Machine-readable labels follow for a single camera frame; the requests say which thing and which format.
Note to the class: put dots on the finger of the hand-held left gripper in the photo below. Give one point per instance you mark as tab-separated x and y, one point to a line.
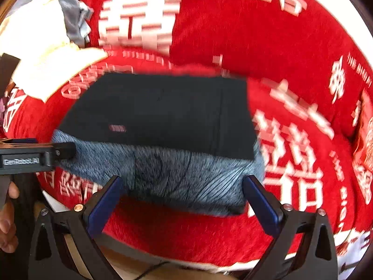
65	151

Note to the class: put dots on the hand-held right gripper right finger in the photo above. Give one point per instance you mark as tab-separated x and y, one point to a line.
262	207

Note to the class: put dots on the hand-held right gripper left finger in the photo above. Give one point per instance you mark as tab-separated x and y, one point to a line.
105	207

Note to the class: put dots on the black pants with grey lining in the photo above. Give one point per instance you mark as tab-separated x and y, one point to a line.
160	108

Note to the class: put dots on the person's left hand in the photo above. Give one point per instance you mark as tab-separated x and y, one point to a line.
7	227

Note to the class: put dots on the cream cloth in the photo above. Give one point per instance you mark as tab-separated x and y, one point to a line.
38	49

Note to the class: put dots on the grey cloth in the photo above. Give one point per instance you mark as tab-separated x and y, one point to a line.
72	14

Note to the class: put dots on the red printed blanket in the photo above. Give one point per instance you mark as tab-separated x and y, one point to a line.
233	35

